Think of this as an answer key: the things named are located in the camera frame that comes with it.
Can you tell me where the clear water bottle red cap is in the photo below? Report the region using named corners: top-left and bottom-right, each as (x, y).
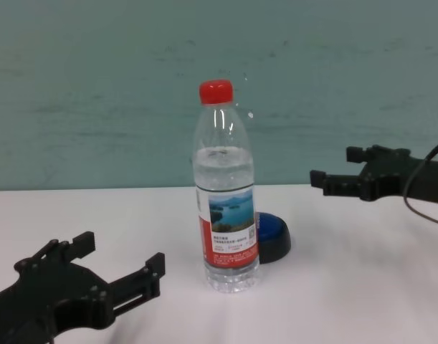
top-left (191, 79), bottom-right (262, 295)

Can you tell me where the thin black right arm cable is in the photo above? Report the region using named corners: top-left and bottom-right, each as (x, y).
top-left (403, 138), bottom-right (438, 226)

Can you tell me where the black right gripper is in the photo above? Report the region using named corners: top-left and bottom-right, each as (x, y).
top-left (310, 144), bottom-right (438, 206)

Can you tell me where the blue push button black base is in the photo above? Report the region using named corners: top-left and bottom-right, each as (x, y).
top-left (254, 211), bottom-right (292, 265)

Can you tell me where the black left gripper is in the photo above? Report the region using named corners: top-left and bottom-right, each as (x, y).
top-left (0, 231), bottom-right (166, 344)

